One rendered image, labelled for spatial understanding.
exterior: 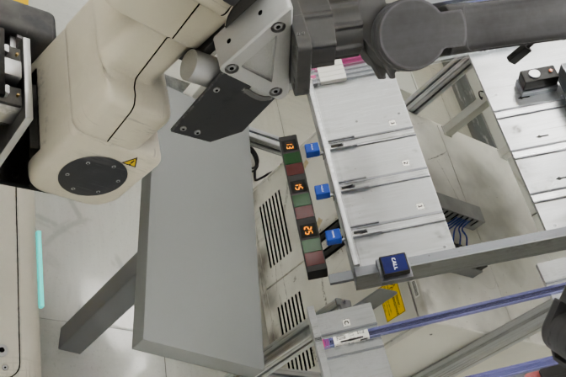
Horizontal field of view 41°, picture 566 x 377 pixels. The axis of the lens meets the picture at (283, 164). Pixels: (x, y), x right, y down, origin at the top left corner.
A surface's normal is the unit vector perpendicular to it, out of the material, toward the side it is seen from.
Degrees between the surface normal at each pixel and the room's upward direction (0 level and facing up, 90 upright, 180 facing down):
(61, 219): 0
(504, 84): 43
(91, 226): 0
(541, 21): 55
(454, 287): 0
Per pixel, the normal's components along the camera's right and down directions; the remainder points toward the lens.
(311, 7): 0.05, -0.40
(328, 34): 0.18, 0.26
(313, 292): -0.78, -0.26
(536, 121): -0.09, -0.58
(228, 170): 0.60, -0.55
